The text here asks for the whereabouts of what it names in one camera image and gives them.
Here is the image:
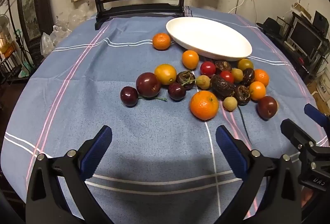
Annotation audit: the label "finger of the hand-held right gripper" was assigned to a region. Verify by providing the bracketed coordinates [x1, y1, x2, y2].
[280, 119, 317, 152]
[304, 104, 330, 134]

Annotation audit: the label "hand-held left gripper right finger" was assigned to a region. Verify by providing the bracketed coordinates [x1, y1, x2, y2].
[215, 125, 302, 224]

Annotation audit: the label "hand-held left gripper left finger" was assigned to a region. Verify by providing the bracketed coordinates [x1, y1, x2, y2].
[25, 125, 114, 224]

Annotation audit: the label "orange cherry tomato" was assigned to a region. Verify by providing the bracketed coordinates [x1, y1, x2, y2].
[249, 81, 266, 101]
[154, 64, 177, 85]
[182, 50, 199, 70]

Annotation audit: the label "small tangerine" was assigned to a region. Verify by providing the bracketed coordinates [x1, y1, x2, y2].
[254, 69, 270, 87]

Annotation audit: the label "dark red cherry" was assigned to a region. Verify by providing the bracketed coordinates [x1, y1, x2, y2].
[120, 86, 167, 107]
[168, 80, 202, 101]

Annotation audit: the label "dark brown water chestnut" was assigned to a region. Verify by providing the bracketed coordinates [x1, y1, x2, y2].
[241, 68, 256, 87]
[234, 85, 251, 106]
[176, 70, 196, 90]

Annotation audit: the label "white oval plate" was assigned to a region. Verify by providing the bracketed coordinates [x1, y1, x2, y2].
[166, 17, 252, 62]

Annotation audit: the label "person's right hand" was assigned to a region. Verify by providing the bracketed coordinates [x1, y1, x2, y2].
[301, 186, 314, 208]

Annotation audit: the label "cardboard box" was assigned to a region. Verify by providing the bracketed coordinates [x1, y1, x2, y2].
[308, 69, 330, 96]

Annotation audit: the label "blue striped tablecloth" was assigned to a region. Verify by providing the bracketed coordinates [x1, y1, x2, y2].
[0, 6, 329, 224]

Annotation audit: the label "tan longan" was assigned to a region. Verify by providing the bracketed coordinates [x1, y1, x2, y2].
[231, 68, 244, 83]
[223, 96, 238, 111]
[196, 75, 211, 90]

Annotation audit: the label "red cherry tomato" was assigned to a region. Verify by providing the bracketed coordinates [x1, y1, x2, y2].
[220, 70, 235, 84]
[200, 61, 216, 77]

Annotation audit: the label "black monitor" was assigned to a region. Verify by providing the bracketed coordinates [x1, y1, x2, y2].
[288, 20, 323, 54]

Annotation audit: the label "yellow-green tomato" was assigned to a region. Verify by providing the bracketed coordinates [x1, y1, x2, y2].
[237, 58, 254, 71]

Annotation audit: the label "black speaker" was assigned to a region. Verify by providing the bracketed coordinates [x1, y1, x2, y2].
[313, 11, 330, 32]

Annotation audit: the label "black hat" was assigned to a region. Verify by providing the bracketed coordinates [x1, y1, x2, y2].
[256, 17, 284, 36]

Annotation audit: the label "clear plastic bag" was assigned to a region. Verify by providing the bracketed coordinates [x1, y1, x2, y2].
[40, 32, 60, 58]

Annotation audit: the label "crumpled clear plastic wrap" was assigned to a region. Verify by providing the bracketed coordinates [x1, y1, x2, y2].
[54, 9, 88, 34]

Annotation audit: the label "dark wooden framed picture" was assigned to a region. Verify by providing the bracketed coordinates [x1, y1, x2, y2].
[16, 0, 43, 41]

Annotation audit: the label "thin black cable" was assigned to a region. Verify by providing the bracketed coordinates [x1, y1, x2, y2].
[237, 106, 254, 148]

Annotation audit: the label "white power cable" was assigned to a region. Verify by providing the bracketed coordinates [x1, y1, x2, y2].
[228, 0, 248, 14]

